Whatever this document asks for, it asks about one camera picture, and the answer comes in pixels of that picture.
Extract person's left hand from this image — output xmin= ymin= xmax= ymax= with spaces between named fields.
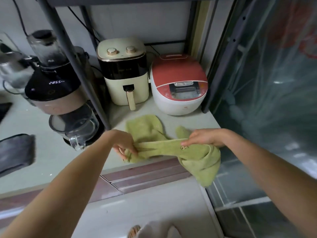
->
xmin=109 ymin=130 xmax=139 ymax=161

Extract person's right hand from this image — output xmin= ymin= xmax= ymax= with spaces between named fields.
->
xmin=180 ymin=128 xmax=229 ymax=148

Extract green towel with small print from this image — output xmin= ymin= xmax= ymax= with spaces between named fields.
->
xmin=123 ymin=114 xmax=221 ymax=188

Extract grey microfibre cloth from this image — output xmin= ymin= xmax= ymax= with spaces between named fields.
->
xmin=0 ymin=134 xmax=36 ymax=178

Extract person's left forearm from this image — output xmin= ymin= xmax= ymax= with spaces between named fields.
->
xmin=0 ymin=136 xmax=119 ymax=238

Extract person's right forearm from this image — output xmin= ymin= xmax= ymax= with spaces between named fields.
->
xmin=220 ymin=130 xmax=317 ymax=238

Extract person's left foot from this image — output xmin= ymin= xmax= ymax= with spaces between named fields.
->
xmin=127 ymin=225 xmax=142 ymax=238

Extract pink cabinet drawers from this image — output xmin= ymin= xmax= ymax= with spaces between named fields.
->
xmin=0 ymin=157 xmax=193 ymax=221

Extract cream air fryer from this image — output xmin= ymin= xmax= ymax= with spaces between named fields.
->
xmin=96 ymin=37 xmax=150 ymax=111

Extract clear glass blender jug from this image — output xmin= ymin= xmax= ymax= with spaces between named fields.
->
xmin=49 ymin=104 xmax=99 ymax=151

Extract red and white rice cooker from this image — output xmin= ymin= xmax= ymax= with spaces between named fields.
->
xmin=148 ymin=53 xmax=208 ymax=116

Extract frosted glass sliding door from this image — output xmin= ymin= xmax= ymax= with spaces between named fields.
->
xmin=205 ymin=0 xmax=317 ymax=238

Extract black and pink blender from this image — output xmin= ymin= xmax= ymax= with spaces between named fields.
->
xmin=24 ymin=29 xmax=106 ymax=146

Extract black glass stove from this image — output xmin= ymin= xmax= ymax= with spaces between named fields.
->
xmin=0 ymin=102 xmax=13 ymax=123

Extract glass electric kettle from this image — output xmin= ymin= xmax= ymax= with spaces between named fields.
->
xmin=0 ymin=32 xmax=34 ymax=97

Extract black power cable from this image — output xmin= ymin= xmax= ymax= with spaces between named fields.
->
xmin=11 ymin=0 xmax=28 ymax=36
xmin=67 ymin=6 xmax=99 ymax=42

